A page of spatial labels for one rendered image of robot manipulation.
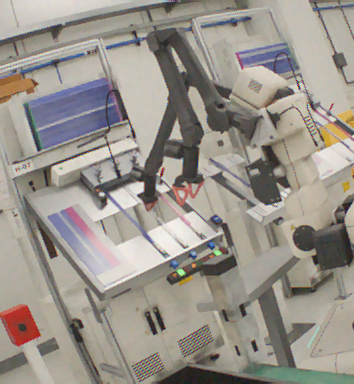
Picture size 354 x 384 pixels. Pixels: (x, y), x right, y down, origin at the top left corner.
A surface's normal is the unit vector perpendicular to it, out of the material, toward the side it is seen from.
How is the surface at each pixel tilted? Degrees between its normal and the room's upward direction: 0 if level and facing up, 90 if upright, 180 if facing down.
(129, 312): 90
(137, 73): 90
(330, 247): 90
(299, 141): 90
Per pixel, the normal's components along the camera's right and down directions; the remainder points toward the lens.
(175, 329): 0.54, -0.11
